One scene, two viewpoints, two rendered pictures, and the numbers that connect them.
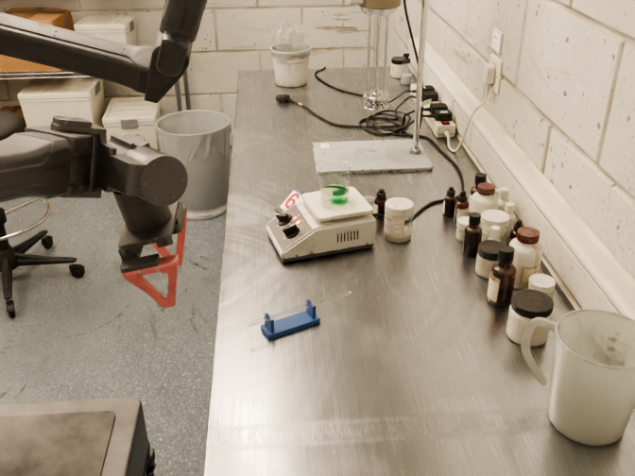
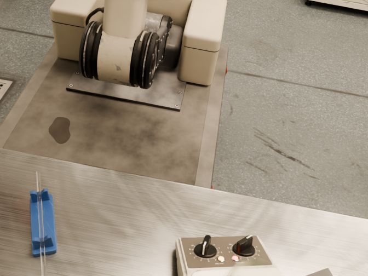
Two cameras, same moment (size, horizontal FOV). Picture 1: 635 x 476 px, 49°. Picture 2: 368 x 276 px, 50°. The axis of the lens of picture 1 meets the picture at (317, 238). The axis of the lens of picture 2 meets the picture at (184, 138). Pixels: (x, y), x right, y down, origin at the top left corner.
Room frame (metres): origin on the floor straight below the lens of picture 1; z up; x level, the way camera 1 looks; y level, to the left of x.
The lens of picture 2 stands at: (1.18, -0.22, 1.32)
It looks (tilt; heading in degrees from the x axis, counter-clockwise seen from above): 48 degrees down; 95
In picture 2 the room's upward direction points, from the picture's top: 10 degrees clockwise
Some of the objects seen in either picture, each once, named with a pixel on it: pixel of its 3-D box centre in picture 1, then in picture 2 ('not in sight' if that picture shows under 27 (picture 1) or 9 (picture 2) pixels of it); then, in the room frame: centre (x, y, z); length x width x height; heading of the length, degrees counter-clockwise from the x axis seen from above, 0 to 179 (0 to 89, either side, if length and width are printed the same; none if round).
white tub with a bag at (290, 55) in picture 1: (290, 52); not in sight; (2.38, 0.09, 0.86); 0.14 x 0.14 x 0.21
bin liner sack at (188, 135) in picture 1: (197, 164); not in sight; (2.90, 0.54, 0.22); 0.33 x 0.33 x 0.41
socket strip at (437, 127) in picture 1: (431, 108); not in sight; (2.04, -0.35, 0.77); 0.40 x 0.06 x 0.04; 4
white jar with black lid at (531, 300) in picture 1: (529, 317); not in sight; (0.93, -0.35, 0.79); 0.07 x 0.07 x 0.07
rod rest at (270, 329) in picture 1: (290, 317); (41, 219); (0.96, 0.05, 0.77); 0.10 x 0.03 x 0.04; 119
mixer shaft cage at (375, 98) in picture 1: (377, 58); not in sight; (1.71, -0.15, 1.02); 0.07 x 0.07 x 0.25
